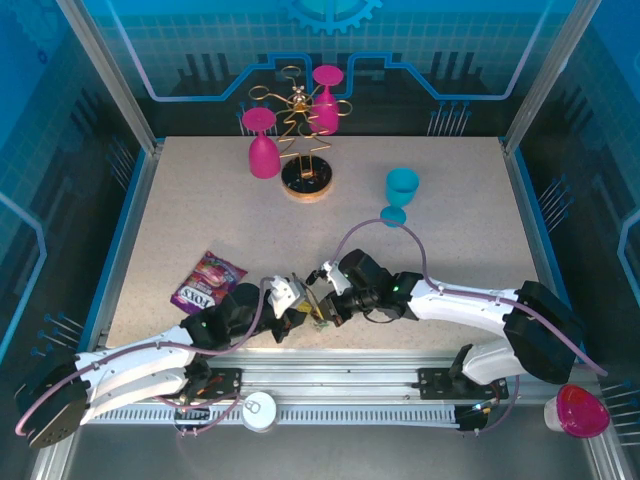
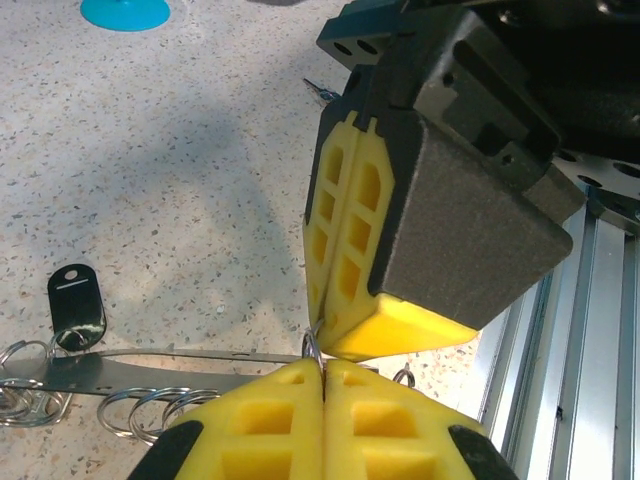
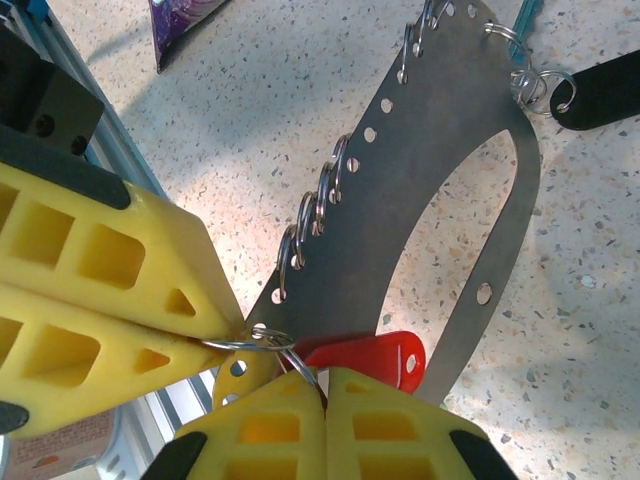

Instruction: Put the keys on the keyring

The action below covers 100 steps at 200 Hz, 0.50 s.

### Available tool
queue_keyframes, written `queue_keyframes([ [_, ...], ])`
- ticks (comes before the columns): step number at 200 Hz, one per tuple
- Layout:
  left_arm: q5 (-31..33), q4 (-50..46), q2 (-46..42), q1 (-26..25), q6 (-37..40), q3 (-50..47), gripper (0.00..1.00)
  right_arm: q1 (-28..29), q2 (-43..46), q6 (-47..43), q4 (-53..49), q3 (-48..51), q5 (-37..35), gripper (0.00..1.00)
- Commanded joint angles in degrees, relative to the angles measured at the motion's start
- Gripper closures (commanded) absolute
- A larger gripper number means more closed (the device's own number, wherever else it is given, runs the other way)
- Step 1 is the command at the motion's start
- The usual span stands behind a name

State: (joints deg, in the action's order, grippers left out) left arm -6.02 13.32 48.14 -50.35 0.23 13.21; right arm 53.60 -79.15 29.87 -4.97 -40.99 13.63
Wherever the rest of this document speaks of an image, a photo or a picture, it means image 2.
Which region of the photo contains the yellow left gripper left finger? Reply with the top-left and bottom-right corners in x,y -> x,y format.
128,358 -> 326,480

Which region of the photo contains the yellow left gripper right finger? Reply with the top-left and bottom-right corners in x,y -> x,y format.
324,360 -> 521,480

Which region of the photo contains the small metal chain object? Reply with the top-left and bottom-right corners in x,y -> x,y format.
0,347 -> 304,397

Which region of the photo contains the black key tag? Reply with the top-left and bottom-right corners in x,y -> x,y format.
47,263 -> 108,351

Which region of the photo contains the blue plastic goblet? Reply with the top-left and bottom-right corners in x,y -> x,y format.
79,0 -> 171,32

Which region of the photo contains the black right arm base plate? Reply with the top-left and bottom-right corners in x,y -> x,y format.
552,148 -> 640,236

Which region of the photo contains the aluminium frame rail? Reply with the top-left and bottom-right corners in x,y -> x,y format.
477,184 -> 640,480

